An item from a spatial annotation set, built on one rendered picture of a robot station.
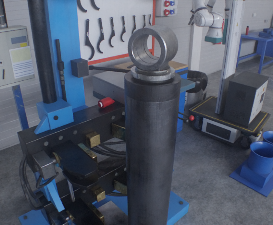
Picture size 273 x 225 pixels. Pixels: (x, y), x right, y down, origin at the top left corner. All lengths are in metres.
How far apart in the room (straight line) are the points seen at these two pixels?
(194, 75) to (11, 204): 2.96
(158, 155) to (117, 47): 2.88
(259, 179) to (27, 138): 2.20
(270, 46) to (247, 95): 4.98
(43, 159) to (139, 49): 0.75
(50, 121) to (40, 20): 0.53
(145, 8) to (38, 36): 2.83
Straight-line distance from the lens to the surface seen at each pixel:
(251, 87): 2.90
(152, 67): 0.83
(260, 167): 2.65
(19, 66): 1.85
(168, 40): 0.83
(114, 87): 1.64
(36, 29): 1.34
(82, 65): 1.46
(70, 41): 1.50
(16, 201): 2.61
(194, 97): 3.55
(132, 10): 3.81
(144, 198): 1.12
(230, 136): 3.14
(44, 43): 1.36
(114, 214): 2.08
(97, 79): 1.80
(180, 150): 3.03
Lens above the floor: 1.76
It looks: 27 degrees down
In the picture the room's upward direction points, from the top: straight up
